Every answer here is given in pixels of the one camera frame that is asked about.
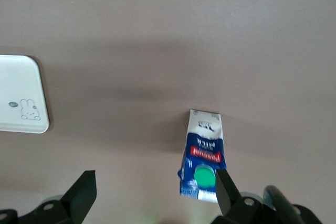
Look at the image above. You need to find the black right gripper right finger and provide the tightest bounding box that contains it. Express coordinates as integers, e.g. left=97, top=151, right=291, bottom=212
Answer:
left=215, top=167, right=324, bottom=224

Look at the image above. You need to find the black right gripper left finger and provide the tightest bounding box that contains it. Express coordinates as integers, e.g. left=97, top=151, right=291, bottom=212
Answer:
left=0, top=170, right=98, bottom=224

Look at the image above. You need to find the blue white milk carton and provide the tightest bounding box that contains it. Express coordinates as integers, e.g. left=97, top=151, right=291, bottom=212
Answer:
left=179, top=109, right=227, bottom=204

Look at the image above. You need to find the beige rabbit print tray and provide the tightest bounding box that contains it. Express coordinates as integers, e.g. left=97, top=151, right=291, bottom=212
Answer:
left=0, top=55, right=50, bottom=134

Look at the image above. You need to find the brown table cover sheet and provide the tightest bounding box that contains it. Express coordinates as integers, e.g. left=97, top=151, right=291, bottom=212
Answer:
left=0, top=0, right=336, bottom=224

